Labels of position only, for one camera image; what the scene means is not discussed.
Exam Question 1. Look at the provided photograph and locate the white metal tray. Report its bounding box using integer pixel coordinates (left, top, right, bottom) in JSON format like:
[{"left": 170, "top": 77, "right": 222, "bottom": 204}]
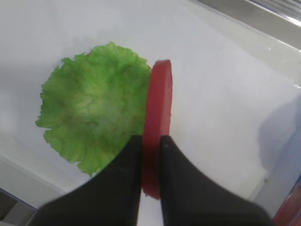
[{"left": 0, "top": 0, "right": 301, "bottom": 226}]

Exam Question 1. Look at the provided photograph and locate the red tomato slice front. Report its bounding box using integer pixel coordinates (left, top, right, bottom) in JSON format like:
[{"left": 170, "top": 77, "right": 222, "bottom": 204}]
[{"left": 142, "top": 60, "right": 173, "bottom": 200}]

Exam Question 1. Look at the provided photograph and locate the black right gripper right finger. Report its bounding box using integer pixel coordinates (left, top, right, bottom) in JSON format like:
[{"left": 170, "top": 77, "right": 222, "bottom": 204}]
[{"left": 159, "top": 136, "right": 273, "bottom": 226}]

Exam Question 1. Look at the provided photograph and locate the red tomato slice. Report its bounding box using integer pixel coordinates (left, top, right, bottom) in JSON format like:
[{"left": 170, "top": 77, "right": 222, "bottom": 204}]
[
  {"left": 142, "top": 60, "right": 173, "bottom": 200},
  {"left": 273, "top": 186, "right": 301, "bottom": 226}
]

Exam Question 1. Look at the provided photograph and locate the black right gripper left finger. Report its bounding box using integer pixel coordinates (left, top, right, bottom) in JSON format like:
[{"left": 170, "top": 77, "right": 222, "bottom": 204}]
[{"left": 32, "top": 136, "right": 142, "bottom": 226}]

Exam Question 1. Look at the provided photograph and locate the white paper sheet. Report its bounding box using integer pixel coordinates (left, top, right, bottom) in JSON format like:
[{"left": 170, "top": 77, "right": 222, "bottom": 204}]
[{"left": 0, "top": 0, "right": 301, "bottom": 196}]

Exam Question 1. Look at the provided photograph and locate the round green lettuce leaf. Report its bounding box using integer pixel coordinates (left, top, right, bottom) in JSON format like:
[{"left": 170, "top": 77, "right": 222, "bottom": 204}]
[{"left": 36, "top": 42, "right": 151, "bottom": 176}]

